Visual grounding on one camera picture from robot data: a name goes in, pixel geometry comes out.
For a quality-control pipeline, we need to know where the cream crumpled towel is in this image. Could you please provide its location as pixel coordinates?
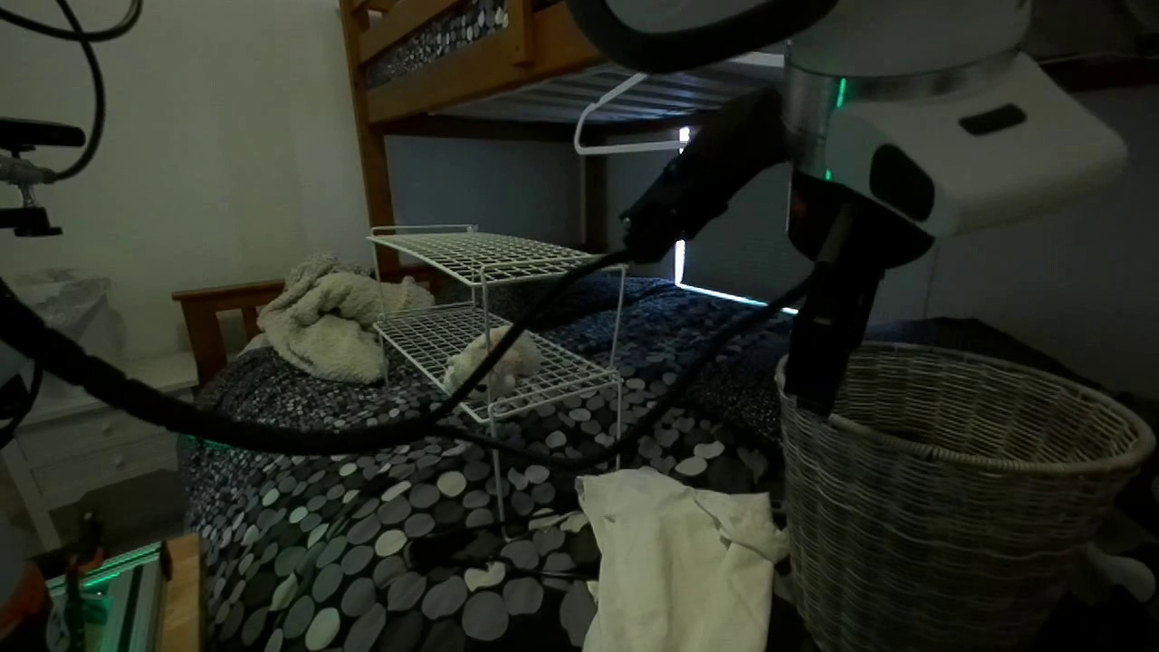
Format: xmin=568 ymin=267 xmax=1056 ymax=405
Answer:
xmin=253 ymin=259 xmax=439 ymax=389

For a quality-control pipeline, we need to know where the white clothes hanger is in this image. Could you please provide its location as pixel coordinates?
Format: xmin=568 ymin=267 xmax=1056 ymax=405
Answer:
xmin=572 ymin=68 xmax=695 ymax=160

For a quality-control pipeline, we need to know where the green lit clear box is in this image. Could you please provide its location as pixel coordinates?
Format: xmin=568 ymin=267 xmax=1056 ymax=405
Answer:
xmin=44 ymin=539 xmax=167 ymax=652

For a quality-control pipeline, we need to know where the white wire shoe rack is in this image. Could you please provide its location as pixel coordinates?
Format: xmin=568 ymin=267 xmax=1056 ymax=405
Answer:
xmin=367 ymin=221 xmax=631 ymax=529

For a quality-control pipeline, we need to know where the white cloth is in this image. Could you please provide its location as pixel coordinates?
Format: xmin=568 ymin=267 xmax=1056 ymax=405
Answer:
xmin=574 ymin=467 xmax=794 ymax=652

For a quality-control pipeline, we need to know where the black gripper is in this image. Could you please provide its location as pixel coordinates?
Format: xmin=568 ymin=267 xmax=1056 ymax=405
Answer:
xmin=779 ymin=169 xmax=940 ymax=422

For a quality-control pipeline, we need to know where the white drawer cabinet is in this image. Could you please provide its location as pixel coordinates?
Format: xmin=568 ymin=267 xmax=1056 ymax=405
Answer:
xmin=0 ymin=347 xmax=204 ymax=555

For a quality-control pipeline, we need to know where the cream plush toy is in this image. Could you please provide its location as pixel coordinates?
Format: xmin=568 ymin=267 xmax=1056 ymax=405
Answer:
xmin=439 ymin=323 xmax=545 ymax=399

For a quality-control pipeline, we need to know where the grey window blind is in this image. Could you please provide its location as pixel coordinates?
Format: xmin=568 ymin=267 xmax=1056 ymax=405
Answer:
xmin=670 ymin=121 xmax=807 ymax=319

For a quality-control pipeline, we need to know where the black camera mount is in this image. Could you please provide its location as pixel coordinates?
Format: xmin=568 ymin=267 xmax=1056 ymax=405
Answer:
xmin=0 ymin=116 xmax=91 ymax=242

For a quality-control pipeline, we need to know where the woven wicker basket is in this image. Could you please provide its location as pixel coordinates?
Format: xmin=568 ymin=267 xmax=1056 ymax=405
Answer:
xmin=773 ymin=340 xmax=1159 ymax=652

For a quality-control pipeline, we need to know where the black sleeved cable bundle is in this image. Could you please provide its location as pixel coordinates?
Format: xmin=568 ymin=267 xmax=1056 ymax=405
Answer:
xmin=0 ymin=241 xmax=825 ymax=479

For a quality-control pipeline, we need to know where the wooden bunk bed frame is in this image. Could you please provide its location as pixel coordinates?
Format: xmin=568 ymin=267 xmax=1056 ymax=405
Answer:
xmin=172 ymin=0 xmax=794 ymax=389

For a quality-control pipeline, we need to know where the thin black hanging cable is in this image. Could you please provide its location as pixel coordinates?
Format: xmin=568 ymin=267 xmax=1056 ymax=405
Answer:
xmin=0 ymin=0 xmax=144 ymax=190

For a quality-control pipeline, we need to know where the light wooden plank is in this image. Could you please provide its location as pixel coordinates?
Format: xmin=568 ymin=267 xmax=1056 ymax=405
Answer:
xmin=156 ymin=529 xmax=204 ymax=652

